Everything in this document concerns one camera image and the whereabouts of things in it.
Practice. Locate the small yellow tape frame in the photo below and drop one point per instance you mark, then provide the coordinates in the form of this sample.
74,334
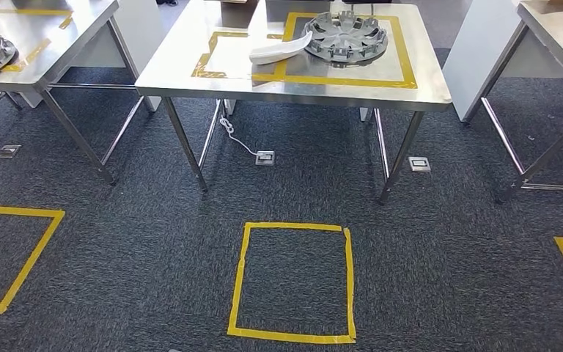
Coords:
201,65

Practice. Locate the white curved plastic part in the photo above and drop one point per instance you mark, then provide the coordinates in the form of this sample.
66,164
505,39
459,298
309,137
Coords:
281,51

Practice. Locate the metal floor socket plate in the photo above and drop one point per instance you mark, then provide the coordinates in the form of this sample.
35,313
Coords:
419,164
8,151
265,158

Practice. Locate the large yellow tape frame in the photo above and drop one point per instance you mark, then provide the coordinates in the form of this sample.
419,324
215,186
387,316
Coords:
339,80

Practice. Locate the yellow tape on table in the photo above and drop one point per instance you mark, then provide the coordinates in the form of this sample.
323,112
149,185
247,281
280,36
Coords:
29,54

